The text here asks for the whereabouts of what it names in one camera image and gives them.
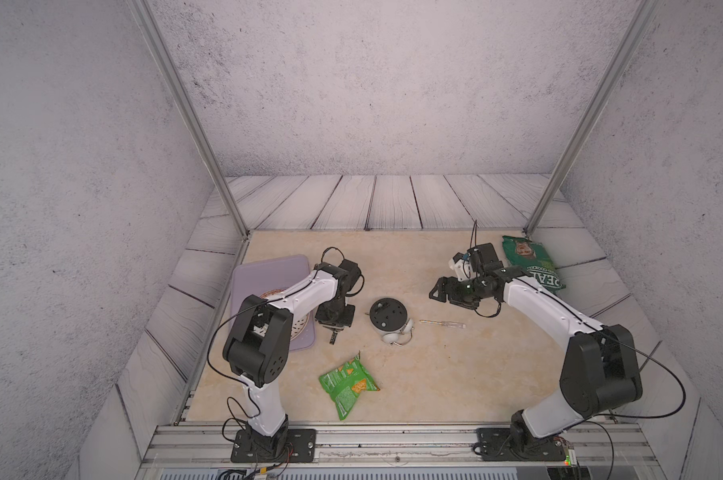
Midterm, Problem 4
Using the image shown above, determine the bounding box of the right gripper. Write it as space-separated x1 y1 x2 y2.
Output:
426 276 485 309

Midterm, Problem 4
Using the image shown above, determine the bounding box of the clear handle screwdriver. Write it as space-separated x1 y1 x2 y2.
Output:
419 319 467 329

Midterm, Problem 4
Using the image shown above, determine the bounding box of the white twin-bell alarm clock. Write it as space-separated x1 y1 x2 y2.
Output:
369 297 415 346

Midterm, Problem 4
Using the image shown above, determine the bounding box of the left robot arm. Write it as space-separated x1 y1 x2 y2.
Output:
205 255 365 443

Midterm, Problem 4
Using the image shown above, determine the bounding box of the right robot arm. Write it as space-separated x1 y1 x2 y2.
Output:
429 267 643 450

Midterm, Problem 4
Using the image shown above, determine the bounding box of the patterned plate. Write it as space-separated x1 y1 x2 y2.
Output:
260 289 309 340

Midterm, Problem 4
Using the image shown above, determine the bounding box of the light green snack bag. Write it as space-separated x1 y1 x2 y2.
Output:
318 352 381 421

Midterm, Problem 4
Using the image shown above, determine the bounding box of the dark green food bag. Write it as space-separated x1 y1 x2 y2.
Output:
503 235 565 293

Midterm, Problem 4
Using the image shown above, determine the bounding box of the purple tray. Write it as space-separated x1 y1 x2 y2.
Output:
224 255 315 352

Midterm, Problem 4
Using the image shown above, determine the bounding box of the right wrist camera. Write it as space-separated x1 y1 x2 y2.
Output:
449 252 475 281

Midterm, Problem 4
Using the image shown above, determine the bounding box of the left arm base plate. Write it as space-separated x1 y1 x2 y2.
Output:
230 427 316 464

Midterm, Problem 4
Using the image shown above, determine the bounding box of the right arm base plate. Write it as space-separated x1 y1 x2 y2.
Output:
471 426 567 463

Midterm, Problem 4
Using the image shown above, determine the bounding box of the aluminium front rail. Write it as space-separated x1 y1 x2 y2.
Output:
136 421 665 479

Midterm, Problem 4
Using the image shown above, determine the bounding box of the right aluminium corner post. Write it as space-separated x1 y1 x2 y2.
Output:
523 0 659 237

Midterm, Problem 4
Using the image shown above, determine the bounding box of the aluminium corner post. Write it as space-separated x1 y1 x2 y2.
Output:
523 0 659 237
127 0 250 239

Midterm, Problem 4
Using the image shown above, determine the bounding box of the left aluminium corner post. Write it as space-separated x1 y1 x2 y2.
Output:
127 0 250 239

